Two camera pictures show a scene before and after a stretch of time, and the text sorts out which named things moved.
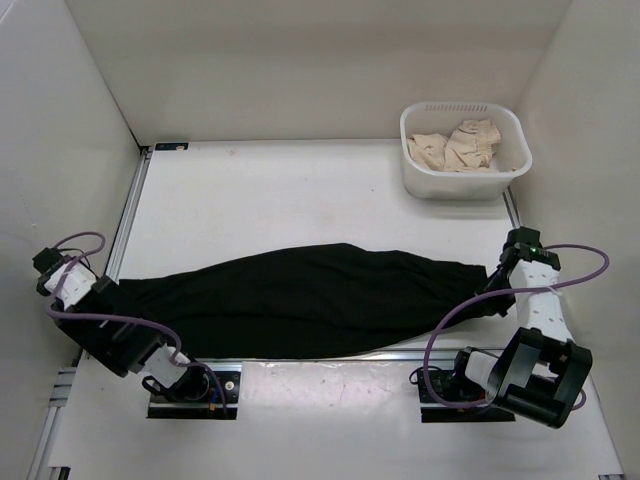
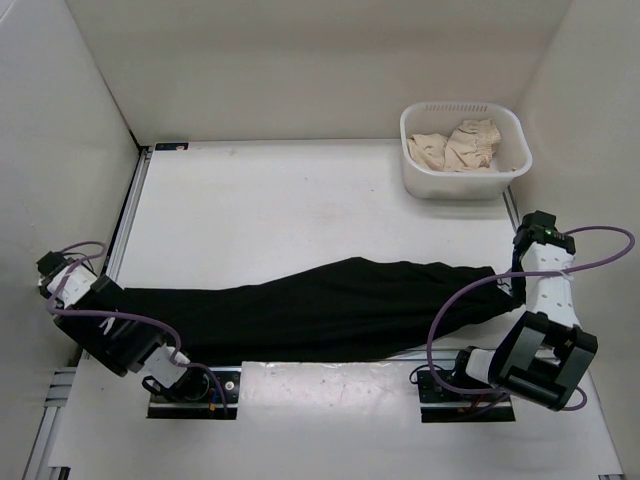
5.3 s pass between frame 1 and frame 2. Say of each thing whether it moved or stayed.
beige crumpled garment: stayed
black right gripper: moved
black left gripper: stayed
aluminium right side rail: stayed
